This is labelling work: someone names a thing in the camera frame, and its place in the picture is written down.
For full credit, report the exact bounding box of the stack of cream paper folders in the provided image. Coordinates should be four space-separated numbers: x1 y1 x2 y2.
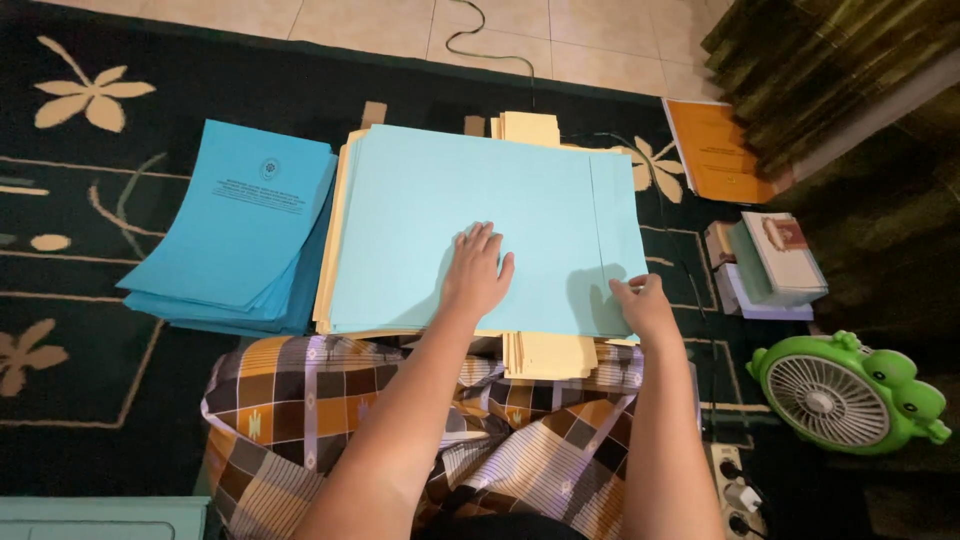
312 111 640 382

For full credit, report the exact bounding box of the dark green floral carpet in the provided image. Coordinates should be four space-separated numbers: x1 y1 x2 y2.
0 0 830 502

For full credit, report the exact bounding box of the green frog table fan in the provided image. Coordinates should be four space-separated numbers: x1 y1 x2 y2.
745 330 954 457

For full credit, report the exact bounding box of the person's black shirt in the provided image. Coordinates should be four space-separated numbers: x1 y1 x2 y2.
417 513 589 540

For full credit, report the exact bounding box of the white power strip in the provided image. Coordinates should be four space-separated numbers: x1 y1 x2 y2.
708 442 769 540

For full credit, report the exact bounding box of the person's left hand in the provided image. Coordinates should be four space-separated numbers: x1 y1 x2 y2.
440 221 517 313

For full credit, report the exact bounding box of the small brown box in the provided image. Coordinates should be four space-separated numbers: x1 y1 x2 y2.
703 220 740 270

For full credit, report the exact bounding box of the stack of blue printed covers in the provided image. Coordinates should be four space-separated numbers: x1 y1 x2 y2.
115 118 340 339

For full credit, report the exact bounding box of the person's right hand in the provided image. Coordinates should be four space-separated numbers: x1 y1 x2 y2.
608 273 681 343

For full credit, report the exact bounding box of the green striped curtain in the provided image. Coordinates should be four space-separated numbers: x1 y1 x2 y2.
700 0 960 175

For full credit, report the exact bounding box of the white charger plug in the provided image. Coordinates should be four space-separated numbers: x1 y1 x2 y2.
723 483 763 516

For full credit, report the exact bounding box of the pale teal plastic box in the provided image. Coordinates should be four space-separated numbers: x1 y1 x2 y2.
0 495 212 540

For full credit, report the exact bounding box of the brown checkered sarong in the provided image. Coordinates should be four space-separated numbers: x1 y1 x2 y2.
200 333 703 540

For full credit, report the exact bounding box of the pale lavender white box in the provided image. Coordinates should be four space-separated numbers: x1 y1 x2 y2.
714 262 816 323

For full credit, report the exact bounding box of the light blue paper folder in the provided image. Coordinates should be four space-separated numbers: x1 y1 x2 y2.
328 123 650 344

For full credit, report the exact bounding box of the orange bound booklet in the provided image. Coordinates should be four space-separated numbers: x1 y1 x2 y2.
661 97 795 207

